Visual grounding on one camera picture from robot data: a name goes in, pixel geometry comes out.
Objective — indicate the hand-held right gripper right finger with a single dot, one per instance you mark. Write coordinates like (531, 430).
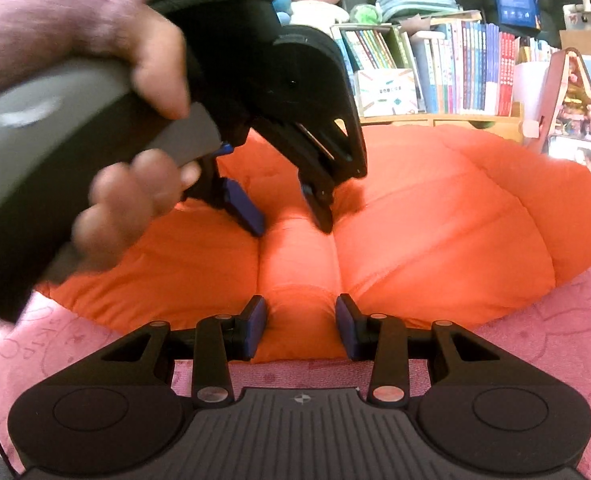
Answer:
(345, 325)

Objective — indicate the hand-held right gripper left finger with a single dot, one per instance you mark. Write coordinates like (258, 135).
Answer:
(255, 325)

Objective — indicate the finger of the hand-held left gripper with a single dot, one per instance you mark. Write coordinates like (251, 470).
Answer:
(321, 210)
(245, 207)

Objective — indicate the orange down jacket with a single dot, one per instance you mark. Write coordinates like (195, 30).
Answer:
(425, 240)

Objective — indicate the person's left forearm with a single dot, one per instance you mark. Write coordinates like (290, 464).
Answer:
(50, 15)

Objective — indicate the person's left hand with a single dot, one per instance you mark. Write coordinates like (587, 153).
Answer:
(125, 200)

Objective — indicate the blue cat plush toy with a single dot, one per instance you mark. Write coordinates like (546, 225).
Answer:
(281, 2)

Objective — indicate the colourful patterned box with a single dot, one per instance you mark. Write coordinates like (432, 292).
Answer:
(385, 92)

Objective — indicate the green round toy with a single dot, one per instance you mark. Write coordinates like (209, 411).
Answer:
(363, 14)

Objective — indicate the folded teal cloth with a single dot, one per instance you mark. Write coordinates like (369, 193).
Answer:
(415, 5)

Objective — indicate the wooden drawer organiser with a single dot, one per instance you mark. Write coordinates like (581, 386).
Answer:
(475, 122)

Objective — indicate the row of pink blue books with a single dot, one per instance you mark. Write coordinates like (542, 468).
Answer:
(475, 70)

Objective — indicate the pink printed blanket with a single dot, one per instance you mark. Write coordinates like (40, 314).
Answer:
(550, 340)

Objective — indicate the white paper sheet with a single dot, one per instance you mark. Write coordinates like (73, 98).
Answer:
(528, 95)

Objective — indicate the smartphone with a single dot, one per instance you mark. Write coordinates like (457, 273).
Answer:
(580, 157)

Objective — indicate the pink miniature house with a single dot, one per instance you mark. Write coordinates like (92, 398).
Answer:
(575, 95)

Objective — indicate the cardboard box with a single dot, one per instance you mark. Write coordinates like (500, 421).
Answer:
(588, 42)

